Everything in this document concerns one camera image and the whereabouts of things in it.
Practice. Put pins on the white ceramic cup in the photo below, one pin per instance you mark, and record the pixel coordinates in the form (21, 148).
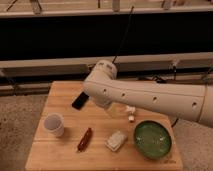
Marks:
(54, 124)

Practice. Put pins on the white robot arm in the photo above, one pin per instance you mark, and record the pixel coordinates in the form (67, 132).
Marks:
(189, 102)

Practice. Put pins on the green ceramic bowl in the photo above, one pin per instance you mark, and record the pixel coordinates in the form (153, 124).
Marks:
(152, 139)

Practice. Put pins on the black smartphone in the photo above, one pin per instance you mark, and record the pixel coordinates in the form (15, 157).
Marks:
(80, 101)

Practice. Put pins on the wooden table board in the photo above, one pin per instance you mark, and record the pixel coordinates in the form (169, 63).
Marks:
(49, 153)

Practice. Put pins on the red brown pocket knife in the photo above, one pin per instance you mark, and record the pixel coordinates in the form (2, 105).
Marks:
(85, 140)

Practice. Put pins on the grey metal shelf rail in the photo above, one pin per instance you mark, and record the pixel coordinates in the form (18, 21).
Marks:
(46, 67)

